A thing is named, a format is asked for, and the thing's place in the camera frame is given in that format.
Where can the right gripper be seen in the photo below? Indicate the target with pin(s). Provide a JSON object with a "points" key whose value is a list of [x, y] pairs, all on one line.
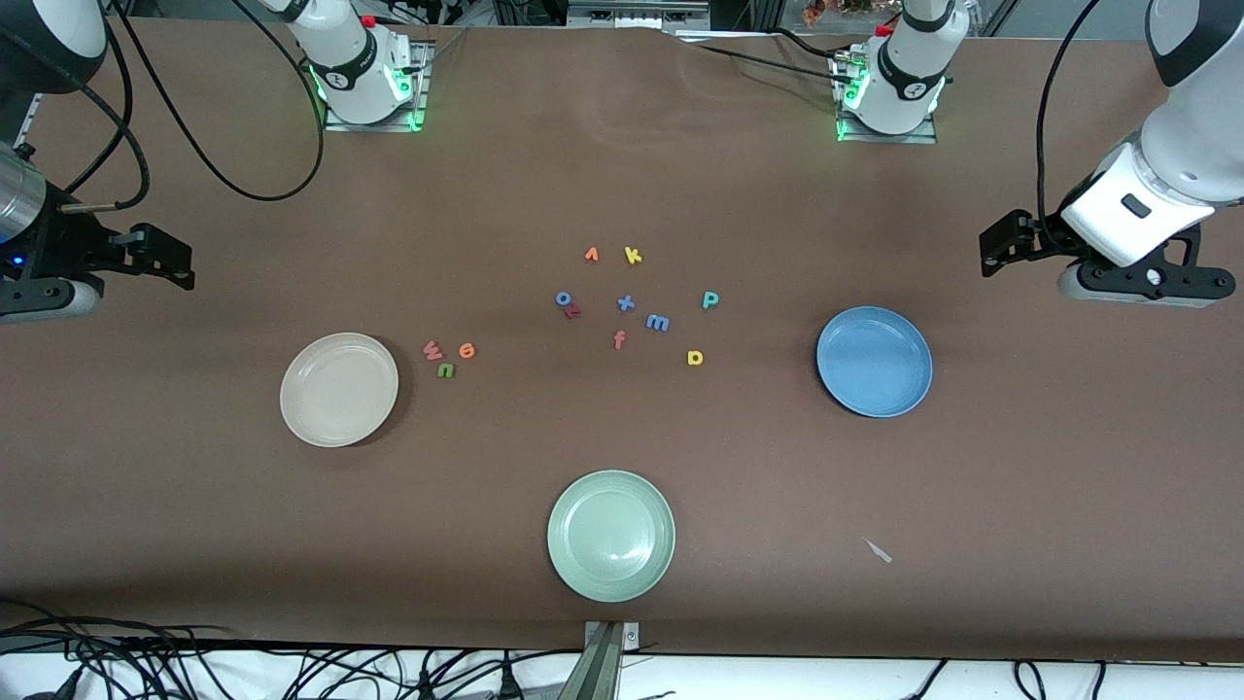
{"points": [[60, 246]]}

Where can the grey metal box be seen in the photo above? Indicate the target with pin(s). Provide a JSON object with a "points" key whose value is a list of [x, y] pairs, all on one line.
{"points": [[637, 12]]}

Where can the brown table cover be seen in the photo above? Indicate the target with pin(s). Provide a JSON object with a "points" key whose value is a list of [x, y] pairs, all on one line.
{"points": [[194, 535]]}

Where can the grey metal bracket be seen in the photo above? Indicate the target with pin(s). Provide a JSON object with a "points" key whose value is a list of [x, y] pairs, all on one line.
{"points": [[603, 671]]}

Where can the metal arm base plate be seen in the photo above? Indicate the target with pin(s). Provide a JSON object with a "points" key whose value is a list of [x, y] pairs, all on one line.
{"points": [[889, 138], [374, 126]]}

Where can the aluminium frame rail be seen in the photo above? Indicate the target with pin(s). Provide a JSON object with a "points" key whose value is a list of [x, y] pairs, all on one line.
{"points": [[24, 117]]}

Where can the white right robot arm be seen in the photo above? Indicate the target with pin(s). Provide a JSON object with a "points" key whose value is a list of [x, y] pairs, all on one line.
{"points": [[355, 68]]}

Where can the pink foam letter w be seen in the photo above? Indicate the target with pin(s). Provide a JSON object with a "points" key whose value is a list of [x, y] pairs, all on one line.
{"points": [[433, 353]]}

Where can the small white paper scrap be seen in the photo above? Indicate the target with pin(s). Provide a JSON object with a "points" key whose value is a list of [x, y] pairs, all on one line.
{"points": [[879, 551]]}

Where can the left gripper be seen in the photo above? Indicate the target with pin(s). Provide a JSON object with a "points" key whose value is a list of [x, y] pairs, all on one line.
{"points": [[1046, 236]]}

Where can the orange dried plant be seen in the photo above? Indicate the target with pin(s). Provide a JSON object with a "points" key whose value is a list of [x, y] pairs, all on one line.
{"points": [[814, 10]]}

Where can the pale green plate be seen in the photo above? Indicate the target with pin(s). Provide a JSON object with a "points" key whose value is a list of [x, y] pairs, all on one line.
{"points": [[610, 537]]}

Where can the beige brown plate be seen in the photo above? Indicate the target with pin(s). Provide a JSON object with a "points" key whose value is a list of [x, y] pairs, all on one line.
{"points": [[338, 389]]}

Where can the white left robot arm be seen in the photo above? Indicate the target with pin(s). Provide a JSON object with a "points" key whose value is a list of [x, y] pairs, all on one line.
{"points": [[909, 78]]}

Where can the blue foam letter m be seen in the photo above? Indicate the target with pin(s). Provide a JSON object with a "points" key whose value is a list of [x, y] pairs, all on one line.
{"points": [[658, 322]]}

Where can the blue plate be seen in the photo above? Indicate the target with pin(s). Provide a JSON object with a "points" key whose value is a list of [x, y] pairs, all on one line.
{"points": [[875, 362]]}

